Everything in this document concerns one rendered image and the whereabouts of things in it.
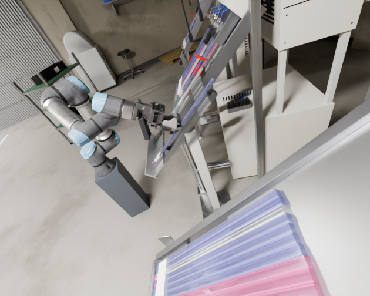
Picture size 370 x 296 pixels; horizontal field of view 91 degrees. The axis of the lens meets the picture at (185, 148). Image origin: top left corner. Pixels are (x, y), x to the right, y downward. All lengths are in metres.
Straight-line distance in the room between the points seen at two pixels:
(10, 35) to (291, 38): 5.60
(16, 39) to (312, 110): 5.75
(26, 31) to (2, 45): 0.60
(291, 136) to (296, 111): 0.20
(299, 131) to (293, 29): 0.63
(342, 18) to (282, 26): 0.25
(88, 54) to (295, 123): 4.47
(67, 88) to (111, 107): 0.44
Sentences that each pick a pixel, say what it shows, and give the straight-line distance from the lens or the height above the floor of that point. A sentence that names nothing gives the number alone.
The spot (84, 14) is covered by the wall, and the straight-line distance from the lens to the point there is 5.70.
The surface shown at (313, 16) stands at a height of 1.10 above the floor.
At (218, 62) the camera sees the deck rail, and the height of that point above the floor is 1.03.
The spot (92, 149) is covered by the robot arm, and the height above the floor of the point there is 0.77.
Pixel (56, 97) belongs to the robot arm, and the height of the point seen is 1.15.
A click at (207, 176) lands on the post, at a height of 0.44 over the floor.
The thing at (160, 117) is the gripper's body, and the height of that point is 1.01.
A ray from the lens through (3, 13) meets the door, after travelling 5.94.
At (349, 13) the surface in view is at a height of 1.07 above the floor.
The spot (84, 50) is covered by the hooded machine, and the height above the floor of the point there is 0.96.
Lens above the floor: 1.37
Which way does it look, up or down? 40 degrees down
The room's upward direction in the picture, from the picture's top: 22 degrees counter-clockwise
